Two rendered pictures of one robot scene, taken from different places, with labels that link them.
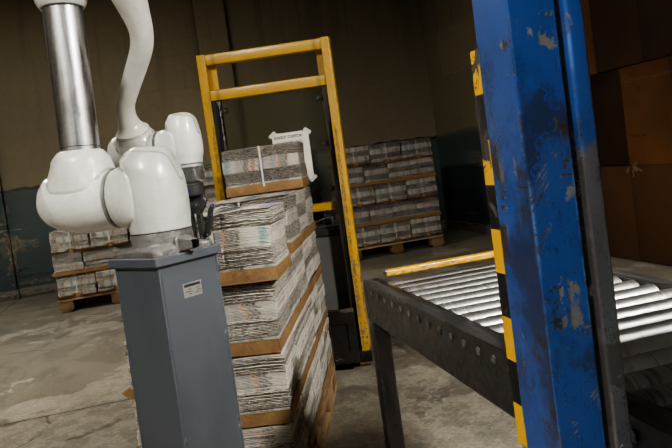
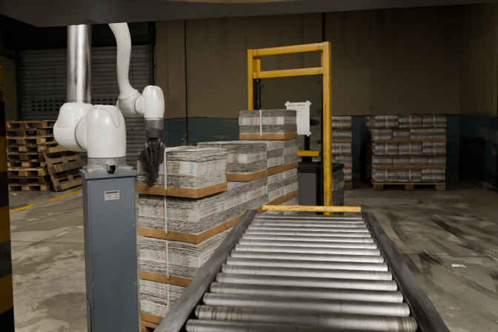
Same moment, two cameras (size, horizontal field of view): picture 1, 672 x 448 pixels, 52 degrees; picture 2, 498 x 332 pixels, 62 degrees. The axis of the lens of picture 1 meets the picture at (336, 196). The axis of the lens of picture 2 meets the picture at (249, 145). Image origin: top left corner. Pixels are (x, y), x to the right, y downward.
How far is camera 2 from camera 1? 0.85 m
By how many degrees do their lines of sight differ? 22
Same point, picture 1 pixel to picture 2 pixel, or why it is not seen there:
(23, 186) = (197, 115)
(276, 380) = (193, 260)
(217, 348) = (125, 234)
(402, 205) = (417, 158)
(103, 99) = (244, 71)
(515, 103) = not seen: outside the picture
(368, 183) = (394, 141)
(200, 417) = (105, 273)
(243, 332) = (178, 226)
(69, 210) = (61, 137)
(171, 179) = (107, 127)
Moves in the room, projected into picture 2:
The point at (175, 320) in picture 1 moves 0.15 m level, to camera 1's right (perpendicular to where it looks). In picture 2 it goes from (95, 212) to (126, 215)
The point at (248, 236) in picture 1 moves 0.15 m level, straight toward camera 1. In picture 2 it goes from (184, 167) to (170, 171)
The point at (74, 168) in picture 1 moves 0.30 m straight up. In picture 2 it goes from (66, 113) to (64, 43)
